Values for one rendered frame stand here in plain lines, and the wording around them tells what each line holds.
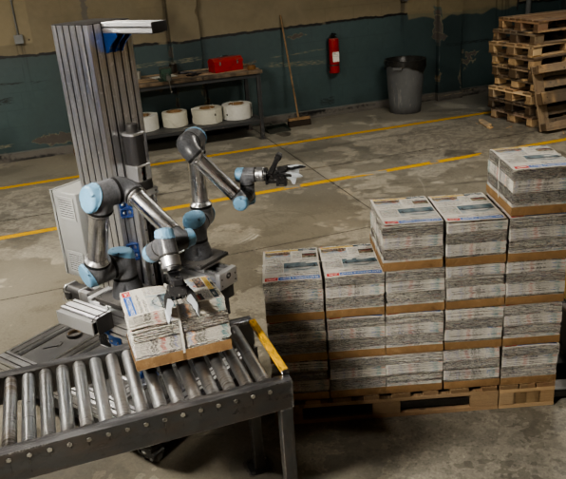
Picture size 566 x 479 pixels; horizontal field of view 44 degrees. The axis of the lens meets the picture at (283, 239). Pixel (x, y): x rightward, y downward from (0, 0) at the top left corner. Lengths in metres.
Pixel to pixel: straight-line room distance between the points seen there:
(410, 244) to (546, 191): 0.65
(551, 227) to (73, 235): 2.33
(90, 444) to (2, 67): 7.37
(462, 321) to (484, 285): 0.22
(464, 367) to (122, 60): 2.24
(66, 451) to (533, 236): 2.22
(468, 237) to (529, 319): 0.56
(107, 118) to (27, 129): 6.30
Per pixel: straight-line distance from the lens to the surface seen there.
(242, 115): 9.27
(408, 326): 3.47
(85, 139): 3.43
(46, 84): 9.50
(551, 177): 3.36
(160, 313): 2.64
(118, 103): 3.35
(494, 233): 3.37
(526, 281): 3.53
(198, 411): 2.56
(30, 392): 2.83
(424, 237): 3.29
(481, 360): 3.67
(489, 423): 3.76
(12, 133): 9.61
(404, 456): 3.51
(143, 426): 2.54
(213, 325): 2.70
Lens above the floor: 2.26
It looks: 22 degrees down
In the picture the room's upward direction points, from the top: 4 degrees counter-clockwise
